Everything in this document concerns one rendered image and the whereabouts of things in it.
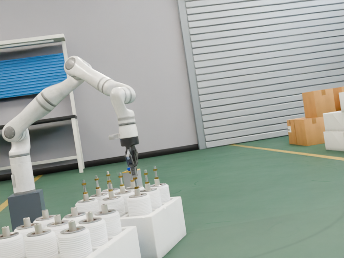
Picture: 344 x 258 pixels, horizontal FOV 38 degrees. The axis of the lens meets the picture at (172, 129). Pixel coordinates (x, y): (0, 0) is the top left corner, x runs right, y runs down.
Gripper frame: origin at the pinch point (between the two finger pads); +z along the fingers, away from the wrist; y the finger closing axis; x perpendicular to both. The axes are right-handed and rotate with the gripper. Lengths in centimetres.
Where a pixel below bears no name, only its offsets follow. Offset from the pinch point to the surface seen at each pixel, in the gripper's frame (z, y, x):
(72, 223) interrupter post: 8, -54, 6
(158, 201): 14.7, 9.5, -6.0
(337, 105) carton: -5, 408, -141
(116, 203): 11.8, -2.1, 8.7
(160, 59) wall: -105, 530, 81
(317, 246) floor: 35, -9, -67
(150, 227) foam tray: 21.2, -8.6, -5.5
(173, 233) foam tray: 29.9, 12.9, -9.8
